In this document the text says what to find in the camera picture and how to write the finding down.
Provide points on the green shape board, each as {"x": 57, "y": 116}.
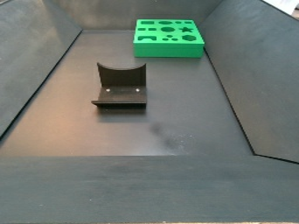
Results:
{"x": 173, "y": 38}

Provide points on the black curved holder bracket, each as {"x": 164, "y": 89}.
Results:
{"x": 122, "y": 86}

